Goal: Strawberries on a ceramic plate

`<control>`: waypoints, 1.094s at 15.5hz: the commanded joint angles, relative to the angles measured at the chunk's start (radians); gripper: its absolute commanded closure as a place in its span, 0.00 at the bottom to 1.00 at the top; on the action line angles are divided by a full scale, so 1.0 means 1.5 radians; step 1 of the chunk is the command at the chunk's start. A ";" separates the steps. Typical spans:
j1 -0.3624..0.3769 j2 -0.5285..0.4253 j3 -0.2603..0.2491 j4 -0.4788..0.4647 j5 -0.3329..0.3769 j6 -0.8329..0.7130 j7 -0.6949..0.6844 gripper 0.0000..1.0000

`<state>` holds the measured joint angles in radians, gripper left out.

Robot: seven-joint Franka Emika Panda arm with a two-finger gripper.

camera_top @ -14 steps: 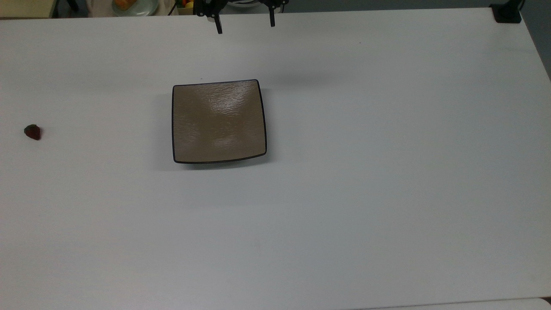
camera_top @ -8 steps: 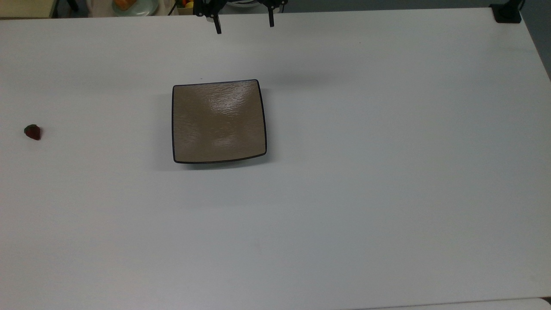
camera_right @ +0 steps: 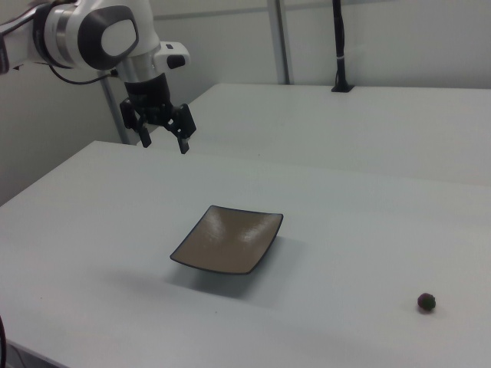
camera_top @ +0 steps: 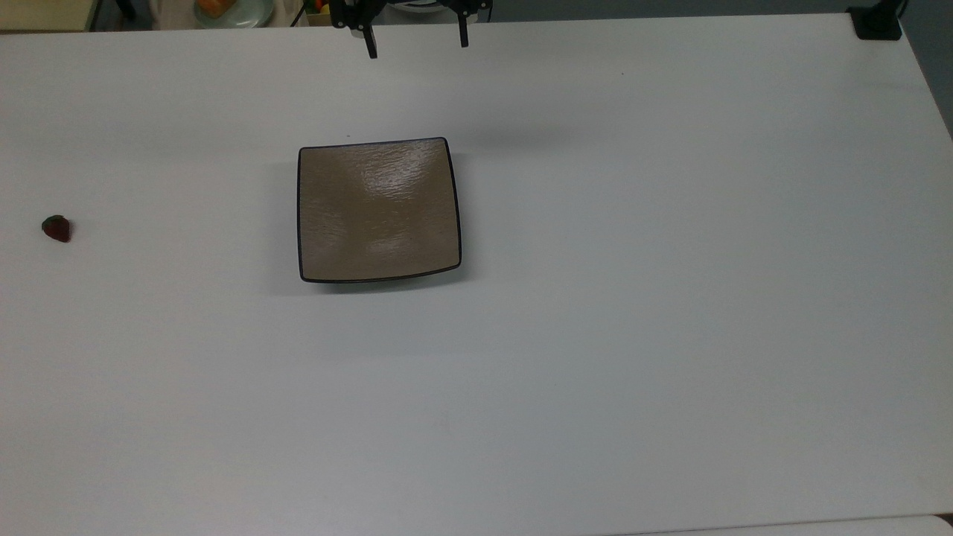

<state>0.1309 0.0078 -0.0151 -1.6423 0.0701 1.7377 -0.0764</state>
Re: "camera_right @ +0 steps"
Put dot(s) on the black pole stand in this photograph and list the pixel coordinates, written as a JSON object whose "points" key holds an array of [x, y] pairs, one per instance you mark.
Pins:
{"points": [[339, 38]]}

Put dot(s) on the small dark ball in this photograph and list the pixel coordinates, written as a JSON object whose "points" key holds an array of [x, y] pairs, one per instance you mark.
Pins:
{"points": [[426, 301]]}

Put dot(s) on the square brown ceramic plate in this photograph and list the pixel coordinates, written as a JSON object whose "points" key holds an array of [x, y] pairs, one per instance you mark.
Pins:
{"points": [[230, 241]]}

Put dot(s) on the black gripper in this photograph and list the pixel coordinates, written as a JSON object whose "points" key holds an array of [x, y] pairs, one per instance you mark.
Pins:
{"points": [[147, 92]]}

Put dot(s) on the grey metal partition post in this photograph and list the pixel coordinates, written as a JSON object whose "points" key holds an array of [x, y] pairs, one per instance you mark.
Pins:
{"points": [[112, 111], [282, 38]]}

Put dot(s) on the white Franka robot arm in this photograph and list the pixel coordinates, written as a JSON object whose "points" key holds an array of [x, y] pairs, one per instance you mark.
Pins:
{"points": [[115, 38]]}

